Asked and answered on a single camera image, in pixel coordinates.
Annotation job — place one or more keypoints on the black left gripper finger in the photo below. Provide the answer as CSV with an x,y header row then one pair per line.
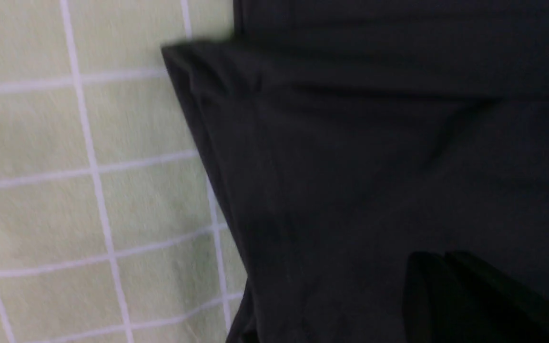
x,y
460,298

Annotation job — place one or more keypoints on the dark gray long-sleeve shirt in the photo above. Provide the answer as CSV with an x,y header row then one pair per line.
x,y
341,136

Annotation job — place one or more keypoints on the light green checkered tablecloth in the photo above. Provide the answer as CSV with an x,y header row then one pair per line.
x,y
109,230

